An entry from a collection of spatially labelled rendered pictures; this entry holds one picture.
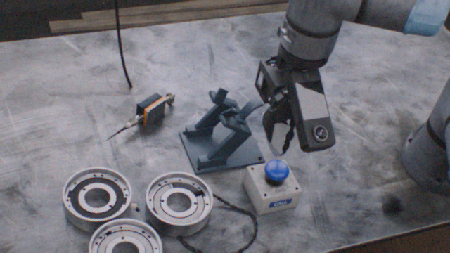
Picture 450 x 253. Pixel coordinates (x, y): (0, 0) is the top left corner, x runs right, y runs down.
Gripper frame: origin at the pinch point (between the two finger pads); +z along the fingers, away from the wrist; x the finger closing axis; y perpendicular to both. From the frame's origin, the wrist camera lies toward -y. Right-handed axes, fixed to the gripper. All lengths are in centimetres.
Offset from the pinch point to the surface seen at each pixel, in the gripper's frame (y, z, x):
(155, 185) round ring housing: 4.4, 7.8, 18.6
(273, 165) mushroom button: 0.4, 3.3, 0.5
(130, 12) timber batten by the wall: 151, 89, -20
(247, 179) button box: 2.4, 8.3, 3.5
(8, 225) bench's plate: 4.3, 10.8, 41.5
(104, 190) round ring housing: 5.6, 8.1, 26.6
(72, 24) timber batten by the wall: 147, 88, 3
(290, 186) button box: -2.2, 6.3, -1.9
